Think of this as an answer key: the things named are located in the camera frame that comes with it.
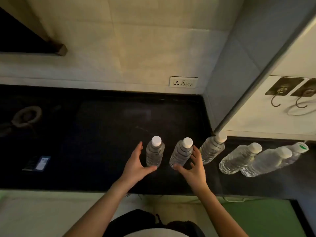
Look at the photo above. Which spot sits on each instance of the person's left hand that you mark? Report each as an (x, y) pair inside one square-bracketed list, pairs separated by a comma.
[(133, 167)]

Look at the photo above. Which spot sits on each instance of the person's right hand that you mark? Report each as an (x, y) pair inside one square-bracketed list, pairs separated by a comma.
[(197, 175)]

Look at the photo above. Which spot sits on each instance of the clear plastic water bottle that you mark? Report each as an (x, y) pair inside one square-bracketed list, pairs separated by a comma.
[(181, 154), (154, 155), (261, 165), (234, 161), (211, 150)]

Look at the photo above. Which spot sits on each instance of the green-marked cap water bottle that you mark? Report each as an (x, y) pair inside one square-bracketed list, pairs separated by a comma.
[(297, 149)]

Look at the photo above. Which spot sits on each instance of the person's right forearm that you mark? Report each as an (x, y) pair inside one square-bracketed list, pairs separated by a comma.
[(222, 217)]

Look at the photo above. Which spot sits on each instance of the person's left forearm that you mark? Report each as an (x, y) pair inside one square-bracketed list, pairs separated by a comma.
[(98, 212)]

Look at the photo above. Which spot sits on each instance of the person's black trousers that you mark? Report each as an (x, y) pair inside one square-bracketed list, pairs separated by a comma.
[(138, 222)]

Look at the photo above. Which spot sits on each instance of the person's white shirt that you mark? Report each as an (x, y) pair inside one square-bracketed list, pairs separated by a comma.
[(148, 234)]

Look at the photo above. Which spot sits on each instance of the green sink cabinet doors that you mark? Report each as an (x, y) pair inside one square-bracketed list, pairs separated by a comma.
[(259, 219)]

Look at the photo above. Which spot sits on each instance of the black gas stove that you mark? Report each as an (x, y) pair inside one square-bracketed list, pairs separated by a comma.
[(49, 120)]

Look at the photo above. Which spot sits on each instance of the small blue packet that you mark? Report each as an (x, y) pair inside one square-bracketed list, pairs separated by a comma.
[(37, 163)]

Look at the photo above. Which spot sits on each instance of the round stove burner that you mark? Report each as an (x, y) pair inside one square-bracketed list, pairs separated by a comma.
[(18, 119)]

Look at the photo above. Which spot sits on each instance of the green base cupboard row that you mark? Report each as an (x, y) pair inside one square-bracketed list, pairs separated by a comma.
[(2, 196)]

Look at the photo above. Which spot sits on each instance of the black range hood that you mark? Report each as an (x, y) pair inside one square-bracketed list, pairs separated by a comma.
[(14, 34)]

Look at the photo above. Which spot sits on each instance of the white wall socket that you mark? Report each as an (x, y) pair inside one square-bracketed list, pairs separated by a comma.
[(184, 82)]

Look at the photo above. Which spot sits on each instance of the adhesive metal wall hook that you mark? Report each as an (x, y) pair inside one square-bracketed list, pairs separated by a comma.
[(307, 88), (284, 86)]

